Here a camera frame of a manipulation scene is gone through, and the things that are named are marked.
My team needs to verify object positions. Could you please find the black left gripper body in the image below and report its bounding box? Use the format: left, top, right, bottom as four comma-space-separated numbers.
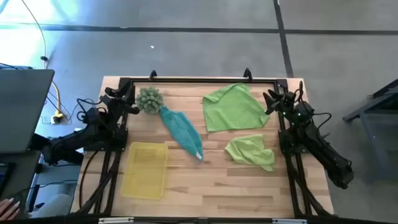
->
104, 86, 128, 116

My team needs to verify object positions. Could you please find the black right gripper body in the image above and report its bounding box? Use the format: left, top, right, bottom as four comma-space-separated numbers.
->
275, 91, 300, 121

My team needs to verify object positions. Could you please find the bright green microfiber towel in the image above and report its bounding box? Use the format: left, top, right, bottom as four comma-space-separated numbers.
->
202, 82, 270, 133

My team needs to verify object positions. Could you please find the pale lime microfiber towel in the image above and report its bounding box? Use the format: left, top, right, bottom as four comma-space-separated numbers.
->
224, 133, 276, 172

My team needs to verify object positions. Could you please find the teal microfiber towel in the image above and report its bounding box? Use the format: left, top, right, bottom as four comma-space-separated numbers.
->
159, 105, 205, 162

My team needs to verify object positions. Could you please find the yellow translucent plastic basket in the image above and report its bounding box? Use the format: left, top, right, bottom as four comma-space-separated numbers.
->
120, 141, 169, 200

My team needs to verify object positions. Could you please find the potted succulent plant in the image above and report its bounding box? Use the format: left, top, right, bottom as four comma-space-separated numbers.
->
135, 86, 165, 115

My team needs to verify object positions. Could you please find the yellow power plug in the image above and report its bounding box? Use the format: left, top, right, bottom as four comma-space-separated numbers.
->
50, 111, 65, 124

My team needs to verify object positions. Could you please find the green cloth towel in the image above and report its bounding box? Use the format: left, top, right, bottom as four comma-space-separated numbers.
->
70, 76, 335, 218

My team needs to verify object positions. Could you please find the blue-legged work table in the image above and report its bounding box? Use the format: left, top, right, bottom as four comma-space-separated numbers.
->
343, 78, 398, 183

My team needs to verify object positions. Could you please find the silver aluminium extrusion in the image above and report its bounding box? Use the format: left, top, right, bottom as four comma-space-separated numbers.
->
98, 217, 135, 224
272, 218, 308, 224

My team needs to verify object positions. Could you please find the black operator desk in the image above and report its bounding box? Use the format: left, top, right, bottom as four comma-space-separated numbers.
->
0, 151, 43, 219

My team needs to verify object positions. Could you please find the person's hand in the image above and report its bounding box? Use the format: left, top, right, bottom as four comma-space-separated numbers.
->
0, 197, 21, 221

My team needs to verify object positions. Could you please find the thin black floor cable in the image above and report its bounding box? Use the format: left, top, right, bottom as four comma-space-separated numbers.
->
46, 93, 103, 124

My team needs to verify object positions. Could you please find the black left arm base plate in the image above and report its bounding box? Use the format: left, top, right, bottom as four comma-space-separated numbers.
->
83, 127, 129, 153

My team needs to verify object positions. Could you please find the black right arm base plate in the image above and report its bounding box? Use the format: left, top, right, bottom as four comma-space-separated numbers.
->
278, 129, 312, 155

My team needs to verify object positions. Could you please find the yellow floor cable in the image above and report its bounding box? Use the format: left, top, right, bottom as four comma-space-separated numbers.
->
51, 80, 63, 116

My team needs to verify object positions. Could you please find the thick black base cable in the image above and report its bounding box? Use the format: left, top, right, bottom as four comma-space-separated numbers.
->
78, 151, 100, 210

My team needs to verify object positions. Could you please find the pale floor cable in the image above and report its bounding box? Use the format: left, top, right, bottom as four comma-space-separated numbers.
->
21, 0, 48, 69

